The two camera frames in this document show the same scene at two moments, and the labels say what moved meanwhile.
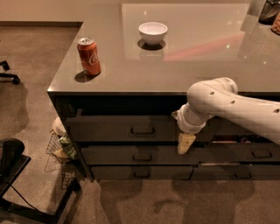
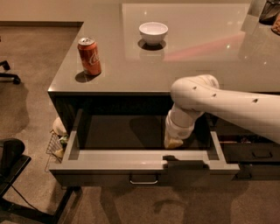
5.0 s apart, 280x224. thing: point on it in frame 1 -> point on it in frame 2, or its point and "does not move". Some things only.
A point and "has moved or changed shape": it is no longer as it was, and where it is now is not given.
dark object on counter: [269, 12] does not move
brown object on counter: [276, 27] does not move
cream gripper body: [185, 123] -> [178, 130]
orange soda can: [88, 56] does not move
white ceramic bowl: [152, 32] does not move
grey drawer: [120, 129] has moved or changed shape
